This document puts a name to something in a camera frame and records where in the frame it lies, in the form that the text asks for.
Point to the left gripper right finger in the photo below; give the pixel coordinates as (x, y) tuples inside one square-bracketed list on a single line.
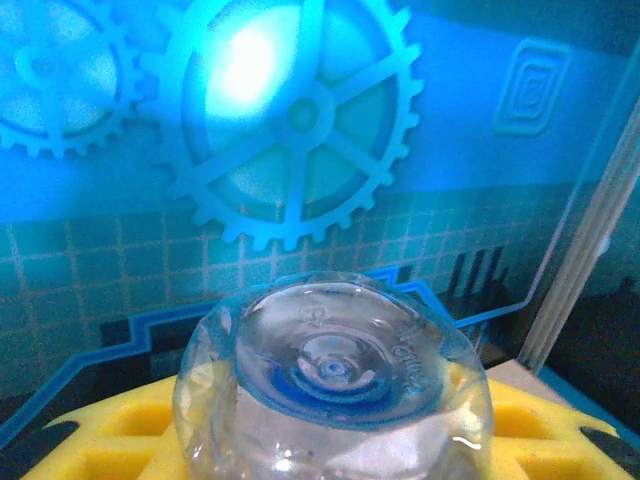
[(545, 440)]

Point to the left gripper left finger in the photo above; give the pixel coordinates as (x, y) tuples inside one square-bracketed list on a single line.
[(110, 435)]

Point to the clear bottle pale blue cap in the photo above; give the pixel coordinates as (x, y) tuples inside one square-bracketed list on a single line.
[(330, 370)]

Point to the aluminium frame post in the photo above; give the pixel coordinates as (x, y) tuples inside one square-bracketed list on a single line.
[(575, 280)]

